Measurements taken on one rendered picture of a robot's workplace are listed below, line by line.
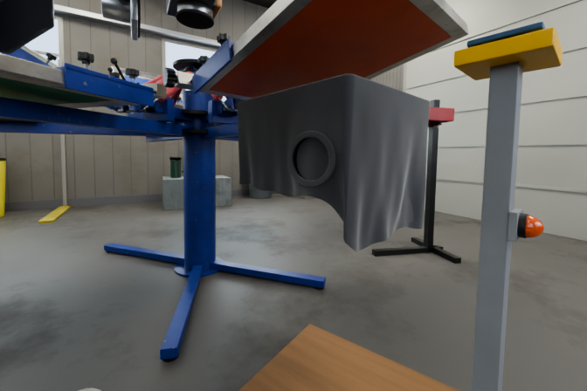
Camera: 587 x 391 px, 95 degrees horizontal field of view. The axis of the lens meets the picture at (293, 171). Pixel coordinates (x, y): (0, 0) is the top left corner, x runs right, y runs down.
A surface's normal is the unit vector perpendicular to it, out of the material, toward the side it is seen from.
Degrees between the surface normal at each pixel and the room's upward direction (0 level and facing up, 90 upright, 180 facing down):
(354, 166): 92
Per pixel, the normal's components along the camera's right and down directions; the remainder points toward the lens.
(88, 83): 0.95, 0.04
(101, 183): 0.51, 0.06
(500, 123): -0.75, 0.03
